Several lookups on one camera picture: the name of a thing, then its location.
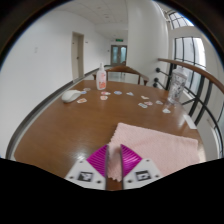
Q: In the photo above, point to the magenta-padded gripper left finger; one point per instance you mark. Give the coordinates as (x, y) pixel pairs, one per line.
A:
(97, 159)

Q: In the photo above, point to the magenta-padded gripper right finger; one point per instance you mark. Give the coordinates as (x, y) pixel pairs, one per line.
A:
(129, 160)

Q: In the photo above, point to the pink towel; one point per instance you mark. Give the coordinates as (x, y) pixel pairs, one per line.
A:
(160, 146)

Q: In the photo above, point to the small colourful paper sticker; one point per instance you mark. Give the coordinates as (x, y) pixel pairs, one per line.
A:
(104, 98)
(144, 97)
(142, 105)
(159, 102)
(166, 111)
(117, 92)
(148, 103)
(105, 93)
(130, 94)
(87, 89)
(81, 100)
(83, 92)

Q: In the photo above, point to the white computer mouse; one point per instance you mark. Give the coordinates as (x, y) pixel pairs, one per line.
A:
(70, 96)

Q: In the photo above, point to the white paper card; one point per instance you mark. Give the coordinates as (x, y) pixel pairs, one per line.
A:
(190, 121)

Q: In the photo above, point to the white bottle with pink label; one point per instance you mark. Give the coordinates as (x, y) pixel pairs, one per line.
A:
(101, 80)

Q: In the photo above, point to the clear plastic tumbler with lid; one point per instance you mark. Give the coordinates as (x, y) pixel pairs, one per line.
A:
(176, 86)

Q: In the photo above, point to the brown wooden chair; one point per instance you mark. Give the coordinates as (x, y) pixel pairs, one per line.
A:
(126, 69)

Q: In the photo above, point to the grey single door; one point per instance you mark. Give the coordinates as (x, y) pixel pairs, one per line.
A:
(77, 56)

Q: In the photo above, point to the glass double door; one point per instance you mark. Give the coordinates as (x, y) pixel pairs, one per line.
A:
(119, 55)

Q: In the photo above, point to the black railing with wooden handrail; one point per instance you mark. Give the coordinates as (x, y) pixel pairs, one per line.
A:
(196, 69)

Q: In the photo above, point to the green exit sign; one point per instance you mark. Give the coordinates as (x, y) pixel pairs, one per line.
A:
(119, 40)

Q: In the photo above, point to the black-framed window wall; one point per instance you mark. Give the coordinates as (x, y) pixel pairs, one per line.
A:
(190, 50)

